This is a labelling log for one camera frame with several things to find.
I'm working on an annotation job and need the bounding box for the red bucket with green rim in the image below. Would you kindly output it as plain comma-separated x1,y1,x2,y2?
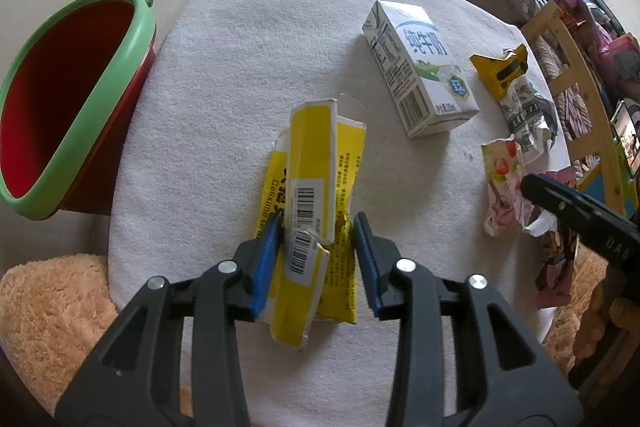
0,0,157,222

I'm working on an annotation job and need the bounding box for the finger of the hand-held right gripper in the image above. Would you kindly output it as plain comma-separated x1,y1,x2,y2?
521,173,629,239

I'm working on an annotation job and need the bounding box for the yellow torn cardboard box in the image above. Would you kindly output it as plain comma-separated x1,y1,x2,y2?
255,98,369,353

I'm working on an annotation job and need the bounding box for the pink strawberry print wrapper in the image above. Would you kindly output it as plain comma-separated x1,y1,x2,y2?
481,134,557,239

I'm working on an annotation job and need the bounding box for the white milk carton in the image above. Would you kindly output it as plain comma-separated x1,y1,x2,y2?
362,0,480,138

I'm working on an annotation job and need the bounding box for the grey printed snack bag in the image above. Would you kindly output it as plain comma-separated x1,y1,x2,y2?
470,44,558,152

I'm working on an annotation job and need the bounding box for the white towel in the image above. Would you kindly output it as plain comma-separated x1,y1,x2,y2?
107,0,573,427

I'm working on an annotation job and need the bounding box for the dark pink snack wrapper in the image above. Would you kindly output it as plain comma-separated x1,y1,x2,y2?
536,227,577,309

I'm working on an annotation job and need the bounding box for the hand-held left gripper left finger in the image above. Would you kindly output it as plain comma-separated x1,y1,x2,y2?
54,213,283,427

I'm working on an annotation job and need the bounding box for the brown plush blanket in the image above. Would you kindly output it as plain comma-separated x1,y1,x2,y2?
0,251,621,427

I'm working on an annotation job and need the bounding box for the wooden chair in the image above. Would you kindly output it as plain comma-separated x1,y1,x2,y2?
520,0,638,218

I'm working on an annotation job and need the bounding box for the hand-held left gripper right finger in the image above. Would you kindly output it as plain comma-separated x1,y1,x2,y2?
352,211,587,427

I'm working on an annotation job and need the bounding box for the person's right hand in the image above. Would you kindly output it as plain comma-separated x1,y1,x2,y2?
607,297,640,333

